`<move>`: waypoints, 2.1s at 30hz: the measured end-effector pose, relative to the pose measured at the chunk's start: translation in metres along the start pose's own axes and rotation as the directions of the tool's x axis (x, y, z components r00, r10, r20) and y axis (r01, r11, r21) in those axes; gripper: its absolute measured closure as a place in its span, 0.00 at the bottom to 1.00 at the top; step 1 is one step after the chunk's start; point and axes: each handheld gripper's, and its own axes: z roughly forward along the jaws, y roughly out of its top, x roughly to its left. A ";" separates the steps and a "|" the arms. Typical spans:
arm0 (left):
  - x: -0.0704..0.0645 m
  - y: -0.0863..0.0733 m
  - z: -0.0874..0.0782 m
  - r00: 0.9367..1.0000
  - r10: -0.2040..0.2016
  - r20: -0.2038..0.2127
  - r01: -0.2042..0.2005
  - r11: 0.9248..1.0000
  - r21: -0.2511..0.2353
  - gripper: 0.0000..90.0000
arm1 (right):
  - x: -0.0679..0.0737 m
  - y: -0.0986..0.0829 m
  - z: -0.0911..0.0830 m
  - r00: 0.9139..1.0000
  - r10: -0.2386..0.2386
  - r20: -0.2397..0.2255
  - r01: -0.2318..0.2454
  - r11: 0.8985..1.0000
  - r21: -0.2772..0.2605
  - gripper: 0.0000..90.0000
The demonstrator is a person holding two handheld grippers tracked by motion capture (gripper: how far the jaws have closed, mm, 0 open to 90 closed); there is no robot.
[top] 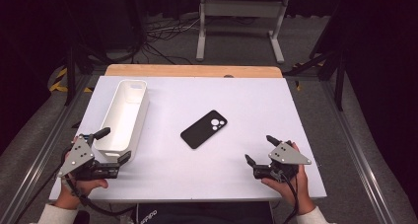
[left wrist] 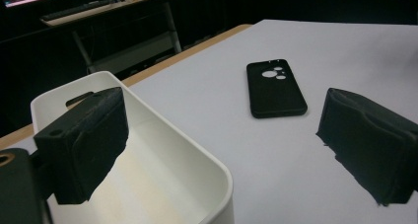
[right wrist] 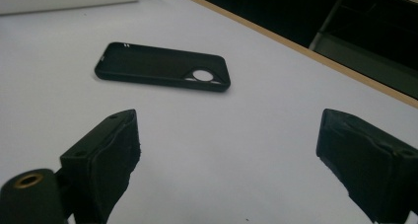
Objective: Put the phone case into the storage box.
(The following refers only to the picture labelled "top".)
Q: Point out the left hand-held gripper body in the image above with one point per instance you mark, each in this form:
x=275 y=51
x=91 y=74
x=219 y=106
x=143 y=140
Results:
x=82 y=156

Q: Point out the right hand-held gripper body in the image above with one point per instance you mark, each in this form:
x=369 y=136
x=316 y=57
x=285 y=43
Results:
x=287 y=155

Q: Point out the white plastic storage box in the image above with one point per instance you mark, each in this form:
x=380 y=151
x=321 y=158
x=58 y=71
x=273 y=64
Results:
x=125 y=112

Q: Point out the black phone case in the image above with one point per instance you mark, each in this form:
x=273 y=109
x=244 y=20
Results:
x=200 y=132

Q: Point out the person's left hand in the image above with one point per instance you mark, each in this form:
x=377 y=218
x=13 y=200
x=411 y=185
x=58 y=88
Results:
x=87 y=186

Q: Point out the white table cover sheet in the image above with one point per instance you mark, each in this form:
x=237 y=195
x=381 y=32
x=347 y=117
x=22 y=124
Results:
x=230 y=171

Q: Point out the black metal stand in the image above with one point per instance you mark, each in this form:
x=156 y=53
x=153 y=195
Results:
x=70 y=86
x=339 y=89

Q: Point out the yellow black floor tape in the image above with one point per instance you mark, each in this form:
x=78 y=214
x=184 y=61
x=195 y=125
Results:
x=60 y=86

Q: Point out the aluminium floor rail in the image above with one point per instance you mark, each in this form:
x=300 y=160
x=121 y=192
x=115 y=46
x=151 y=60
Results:
x=358 y=158
x=39 y=158

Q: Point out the white metal stand frame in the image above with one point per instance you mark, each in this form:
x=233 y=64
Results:
x=243 y=8

